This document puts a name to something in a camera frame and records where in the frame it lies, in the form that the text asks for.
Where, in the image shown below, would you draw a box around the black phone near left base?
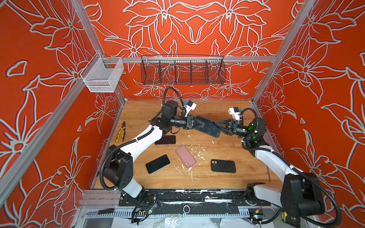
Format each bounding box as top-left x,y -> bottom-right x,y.
145,154 -> 171,174

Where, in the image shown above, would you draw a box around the yellow black tape measure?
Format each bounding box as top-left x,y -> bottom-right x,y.
282,211 -> 288,224

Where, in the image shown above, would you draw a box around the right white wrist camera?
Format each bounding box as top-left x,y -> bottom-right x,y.
229,107 -> 242,121

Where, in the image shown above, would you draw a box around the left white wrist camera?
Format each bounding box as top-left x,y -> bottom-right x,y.
184,101 -> 197,117

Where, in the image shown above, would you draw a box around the black phone case with holes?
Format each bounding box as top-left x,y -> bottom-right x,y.
211,159 -> 236,173

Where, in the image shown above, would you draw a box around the black screwdriver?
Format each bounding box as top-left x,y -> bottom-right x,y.
86,208 -> 115,215

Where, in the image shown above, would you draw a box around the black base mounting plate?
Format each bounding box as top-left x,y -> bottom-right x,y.
118,188 -> 271,207

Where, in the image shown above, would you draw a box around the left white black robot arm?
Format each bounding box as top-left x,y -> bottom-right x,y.
99,86 -> 204,198

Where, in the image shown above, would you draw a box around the yellow black pliers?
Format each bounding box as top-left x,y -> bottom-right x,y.
116,121 -> 126,143

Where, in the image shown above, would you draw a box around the red-edged black phone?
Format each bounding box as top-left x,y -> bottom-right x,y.
155,135 -> 176,145

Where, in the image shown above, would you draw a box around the clear plastic bin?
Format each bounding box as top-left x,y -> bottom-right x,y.
80,53 -> 124,93

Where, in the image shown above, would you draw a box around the pink phone case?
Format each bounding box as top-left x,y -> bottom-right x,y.
175,145 -> 196,168

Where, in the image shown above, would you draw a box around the black wire basket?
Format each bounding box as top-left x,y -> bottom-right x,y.
140,54 -> 226,86

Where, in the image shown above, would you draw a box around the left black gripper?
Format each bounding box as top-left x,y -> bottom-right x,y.
169,116 -> 203,130

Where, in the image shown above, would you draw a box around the grey slotted cable duct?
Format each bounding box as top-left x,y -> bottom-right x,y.
88,205 -> 250,219

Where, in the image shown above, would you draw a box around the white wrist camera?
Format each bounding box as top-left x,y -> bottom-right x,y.
229,107 -> 242,121
184,101 -> 197,117

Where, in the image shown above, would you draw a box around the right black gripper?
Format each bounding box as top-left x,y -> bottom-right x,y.
215,121 -> 255,140

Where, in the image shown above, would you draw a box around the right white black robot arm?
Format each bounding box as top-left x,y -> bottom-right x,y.
215,107 -> 342,228

